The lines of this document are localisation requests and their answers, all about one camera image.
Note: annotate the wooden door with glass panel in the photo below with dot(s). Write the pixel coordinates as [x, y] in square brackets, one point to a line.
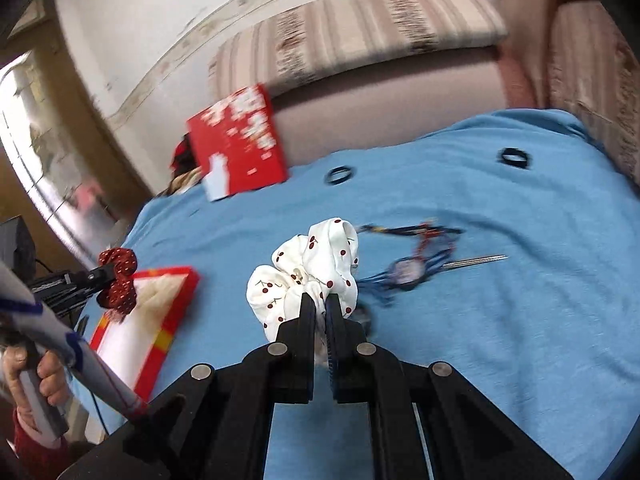
[45, 160]

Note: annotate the dark clothes pile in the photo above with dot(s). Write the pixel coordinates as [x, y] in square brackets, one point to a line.
[184, 155]

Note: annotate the beige patterned scarf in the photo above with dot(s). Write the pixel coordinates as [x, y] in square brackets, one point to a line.
[182, 182]

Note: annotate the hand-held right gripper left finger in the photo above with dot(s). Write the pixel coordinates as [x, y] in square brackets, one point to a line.
[307, 316]

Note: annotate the red box lid white cat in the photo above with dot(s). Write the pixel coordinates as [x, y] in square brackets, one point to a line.
[240, 145]

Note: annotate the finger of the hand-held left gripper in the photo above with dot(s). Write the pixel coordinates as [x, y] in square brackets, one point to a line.
[80, 278]
[70, 301]

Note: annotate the red jewelry box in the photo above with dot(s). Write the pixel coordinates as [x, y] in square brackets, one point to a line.
[140, 325]

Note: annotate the silver metal hair clip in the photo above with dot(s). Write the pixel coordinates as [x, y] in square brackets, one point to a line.
[475, 260]

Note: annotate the brown sofa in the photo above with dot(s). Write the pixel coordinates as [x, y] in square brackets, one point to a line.
[390, 110]

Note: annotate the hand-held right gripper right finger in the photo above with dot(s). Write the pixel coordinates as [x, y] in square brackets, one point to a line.
[332, 317]

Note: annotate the person's left forearm red sleeve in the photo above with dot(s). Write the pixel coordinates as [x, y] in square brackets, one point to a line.
[40, 452]

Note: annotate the white cherry print scrunchie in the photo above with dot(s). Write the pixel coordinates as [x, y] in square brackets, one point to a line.
[320, 265]

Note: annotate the person's left hand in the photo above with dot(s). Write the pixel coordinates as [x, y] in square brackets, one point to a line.
[52, 377]

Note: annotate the blue cloth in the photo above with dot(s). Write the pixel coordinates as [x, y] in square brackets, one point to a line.
[475, 360]

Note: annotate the striped sofa cushion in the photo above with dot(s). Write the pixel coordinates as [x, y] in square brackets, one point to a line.
[360, 20]
[600, 85]

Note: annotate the red polka dot bow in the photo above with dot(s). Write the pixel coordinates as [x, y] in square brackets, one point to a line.
[120, 275]

